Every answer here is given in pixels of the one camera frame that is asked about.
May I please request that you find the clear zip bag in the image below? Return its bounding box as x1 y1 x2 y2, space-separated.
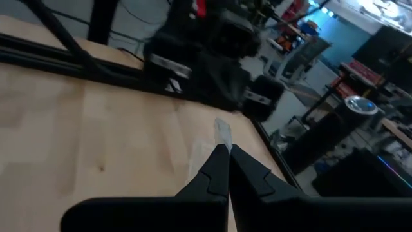
186 117 233 184

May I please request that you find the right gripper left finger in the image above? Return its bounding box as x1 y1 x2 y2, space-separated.
60 144 230 232

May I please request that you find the black computer case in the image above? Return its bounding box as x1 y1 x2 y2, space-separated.
311 147 412 198

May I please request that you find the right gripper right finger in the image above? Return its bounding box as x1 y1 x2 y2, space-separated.
229 144 412 232

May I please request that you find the black aluminium table frame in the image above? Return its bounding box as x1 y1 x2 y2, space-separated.
0 0 302 193

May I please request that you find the red storage shelf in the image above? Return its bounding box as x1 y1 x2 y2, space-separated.
331 59 386 99

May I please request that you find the black monitor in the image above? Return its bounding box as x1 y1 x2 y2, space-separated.
352 24 412 85

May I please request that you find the red tape tag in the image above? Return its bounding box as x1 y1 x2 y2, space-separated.
196 0 207 19

